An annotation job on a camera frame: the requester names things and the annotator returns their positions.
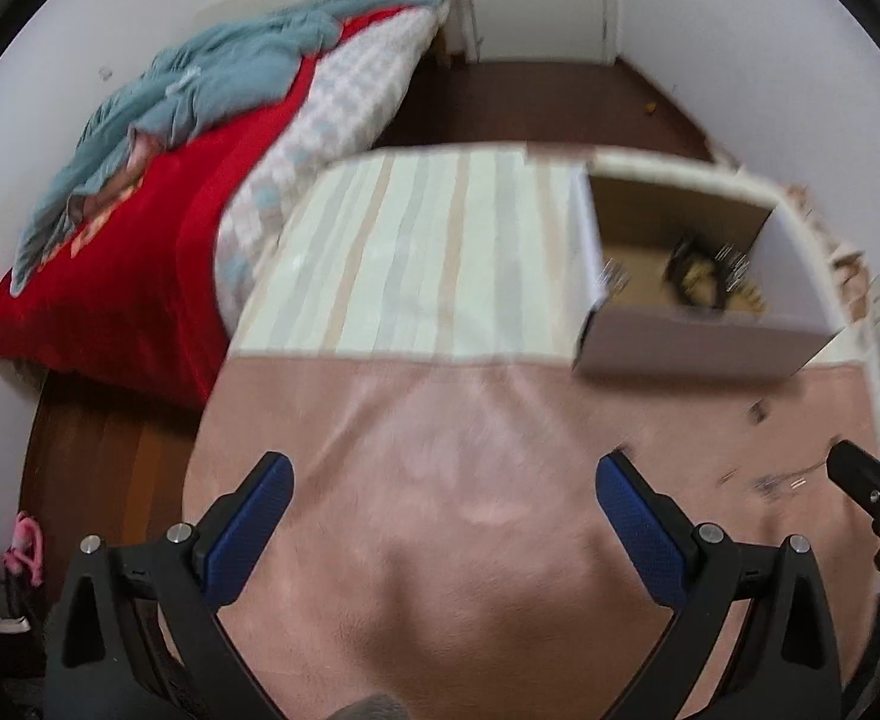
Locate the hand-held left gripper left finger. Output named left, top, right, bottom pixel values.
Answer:
left=46, top=452, right=295, bottom=720

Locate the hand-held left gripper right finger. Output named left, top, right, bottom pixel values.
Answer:
left=596, top=450, right=842, bottom=720

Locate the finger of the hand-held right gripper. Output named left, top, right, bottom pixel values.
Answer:
left=827, top=441, right=880, bottom=586

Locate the white cardboard box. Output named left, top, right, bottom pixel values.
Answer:
left=573, top=152, right=853, bottom=381

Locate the pink striped tablecloth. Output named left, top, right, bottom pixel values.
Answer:
left=183, top=142, right=880, bottom=720

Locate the red blanket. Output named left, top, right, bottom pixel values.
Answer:
left=0, top=4, right=452, bottom=410

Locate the white checkered quilt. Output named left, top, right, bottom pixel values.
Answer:
left=213, top=7, right=444, bottom=335

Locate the teal blanket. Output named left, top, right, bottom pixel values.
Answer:
left=8, top=0, right=448, bottom=293

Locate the pink strap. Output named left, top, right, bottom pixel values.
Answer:
left=3, top=512, right=45, bottom=587

